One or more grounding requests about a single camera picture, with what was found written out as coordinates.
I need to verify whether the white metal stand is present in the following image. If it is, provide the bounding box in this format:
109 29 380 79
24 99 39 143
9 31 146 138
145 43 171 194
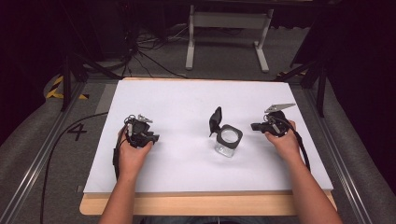
185 4 276 74

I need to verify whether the person's left hand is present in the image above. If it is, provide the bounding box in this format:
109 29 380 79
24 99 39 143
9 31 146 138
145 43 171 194
117 128 154 180

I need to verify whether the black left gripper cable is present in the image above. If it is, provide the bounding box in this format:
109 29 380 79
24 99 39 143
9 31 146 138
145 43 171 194
39 111 129 224

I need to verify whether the black metal stand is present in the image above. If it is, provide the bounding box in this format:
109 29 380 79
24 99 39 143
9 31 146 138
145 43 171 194
60 50 123 112
273 57 329 119

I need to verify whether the yellow black striped tape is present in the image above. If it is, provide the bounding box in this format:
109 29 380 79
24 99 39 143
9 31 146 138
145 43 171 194
45 76 91 101

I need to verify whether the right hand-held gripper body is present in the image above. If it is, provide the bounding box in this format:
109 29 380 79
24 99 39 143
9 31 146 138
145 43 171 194
262 103 297 139

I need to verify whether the person's right hand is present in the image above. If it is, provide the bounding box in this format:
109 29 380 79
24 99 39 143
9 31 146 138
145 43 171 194
263 119 303 163

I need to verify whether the white board mat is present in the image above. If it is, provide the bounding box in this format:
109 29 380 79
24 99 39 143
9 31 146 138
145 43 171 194
83 79 334 195

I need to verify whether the bundle of floor cables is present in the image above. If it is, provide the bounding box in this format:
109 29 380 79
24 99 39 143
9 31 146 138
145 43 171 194
92 21 244 79

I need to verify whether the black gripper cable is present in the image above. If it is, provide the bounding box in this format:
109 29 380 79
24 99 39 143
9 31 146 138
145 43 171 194
267 115 312 173
39 111 129 224

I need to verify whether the clear jar with black lid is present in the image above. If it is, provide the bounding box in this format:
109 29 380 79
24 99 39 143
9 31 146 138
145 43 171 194
208 105 244 159

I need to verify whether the aluminium rail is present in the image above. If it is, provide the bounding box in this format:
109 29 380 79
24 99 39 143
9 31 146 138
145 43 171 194
303 88 375 224
0 81 87 224

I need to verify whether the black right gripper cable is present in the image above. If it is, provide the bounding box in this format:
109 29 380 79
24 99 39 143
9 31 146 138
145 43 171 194
267 115 312 173

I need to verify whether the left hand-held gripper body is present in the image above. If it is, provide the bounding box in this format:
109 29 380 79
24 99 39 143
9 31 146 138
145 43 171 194
123 113 154 149

